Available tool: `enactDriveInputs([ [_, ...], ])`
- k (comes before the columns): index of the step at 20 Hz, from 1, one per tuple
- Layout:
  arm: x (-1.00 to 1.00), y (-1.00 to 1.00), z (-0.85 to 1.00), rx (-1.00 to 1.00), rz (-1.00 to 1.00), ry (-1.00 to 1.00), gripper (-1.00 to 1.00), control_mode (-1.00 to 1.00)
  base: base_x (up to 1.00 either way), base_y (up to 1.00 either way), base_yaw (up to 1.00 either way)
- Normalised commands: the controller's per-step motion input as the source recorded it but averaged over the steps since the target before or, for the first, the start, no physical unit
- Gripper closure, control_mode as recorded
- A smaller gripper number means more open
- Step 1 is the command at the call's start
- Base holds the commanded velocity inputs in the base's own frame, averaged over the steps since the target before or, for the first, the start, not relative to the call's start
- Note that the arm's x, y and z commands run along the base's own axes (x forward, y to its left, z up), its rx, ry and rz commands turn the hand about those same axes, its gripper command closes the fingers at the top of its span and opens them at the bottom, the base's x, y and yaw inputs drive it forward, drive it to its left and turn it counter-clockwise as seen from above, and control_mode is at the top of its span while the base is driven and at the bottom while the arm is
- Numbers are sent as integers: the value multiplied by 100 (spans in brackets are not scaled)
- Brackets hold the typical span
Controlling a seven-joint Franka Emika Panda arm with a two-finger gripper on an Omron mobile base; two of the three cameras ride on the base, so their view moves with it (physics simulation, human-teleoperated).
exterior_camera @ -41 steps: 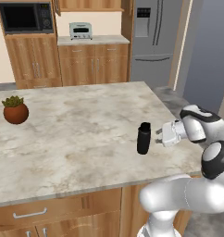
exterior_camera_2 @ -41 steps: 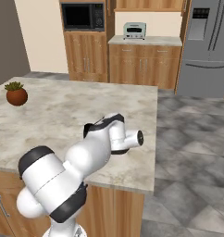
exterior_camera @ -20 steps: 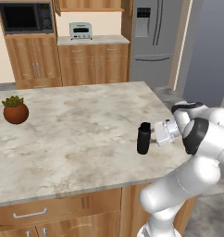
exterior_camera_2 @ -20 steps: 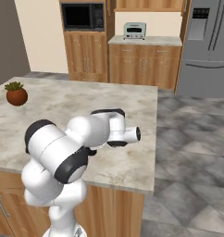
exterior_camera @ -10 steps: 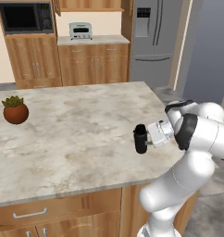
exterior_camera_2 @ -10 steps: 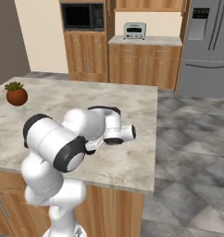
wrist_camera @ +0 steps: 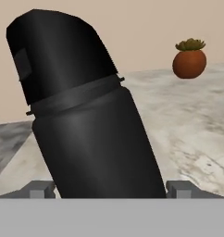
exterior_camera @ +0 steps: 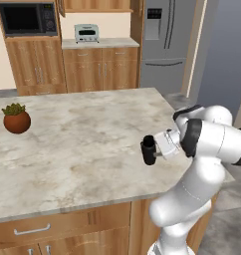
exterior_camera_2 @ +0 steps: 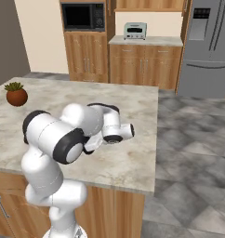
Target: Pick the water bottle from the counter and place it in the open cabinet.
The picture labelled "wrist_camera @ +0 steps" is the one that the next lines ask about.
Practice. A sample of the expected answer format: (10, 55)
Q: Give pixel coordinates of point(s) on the plant in round terracotta pot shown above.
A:
(189, 62)

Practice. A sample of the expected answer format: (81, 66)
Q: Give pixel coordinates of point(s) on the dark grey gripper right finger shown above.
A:
(182, 189)

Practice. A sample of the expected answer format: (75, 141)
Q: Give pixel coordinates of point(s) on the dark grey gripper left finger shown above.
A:
(36, 189)

